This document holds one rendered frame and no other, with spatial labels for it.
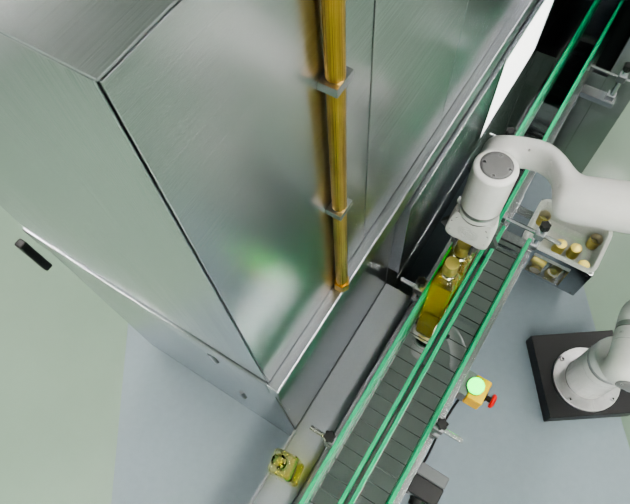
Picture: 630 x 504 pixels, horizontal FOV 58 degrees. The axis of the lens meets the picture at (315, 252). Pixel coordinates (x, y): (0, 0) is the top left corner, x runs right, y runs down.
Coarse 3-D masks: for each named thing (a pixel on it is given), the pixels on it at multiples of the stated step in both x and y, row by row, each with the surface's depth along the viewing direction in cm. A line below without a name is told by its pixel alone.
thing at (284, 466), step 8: (272, 456) 121; (280, 456) 116; (288, 456) 121; (296, 456) 122; (272, 464) 115; (280, 464) 134; (288, 464) 120; (296, 464) 122; (272, 472) 120; (280, 472) 119; (288, 472) 120; (296, 472) 127; (280, 480) 135; (288, 480) 121; (296, 480) 132
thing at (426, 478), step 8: (424, 464) 142; (416, 472) 142; (424, 472) 142; (432, 472) 141; (416, 480) 141; (424, 480) 141; (432, 480) 141; (440, 480) 141; (448, 480) 141; (408, 488) 140; (416, 488) 140; (424, 488) 140; (432, 488) 140; (440, 488) 140; (416, 496) 140; (424, 496) 139; (432, 496) 139; (440, 496) 139
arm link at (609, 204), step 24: (504, 144) 109; (528, 144) 107; (528, 168) 112; (552, 168) 104; (552, 192) 103; (576, 192) 98; (600, 192) 96; (624, 192) 95; (576, 216) 99; (600, 216) 97; (624, 216) 95
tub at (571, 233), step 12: (540, 204) 172; (552, 216) 176; (552, 228) 176; (564, 228) 176; (576, 228) 174; (588, 228) 171; (576, 240) 174; (552, 252) 165; (564, 252) 172; (588, 252) 172; (600, 252) 164; (576, 264) 163
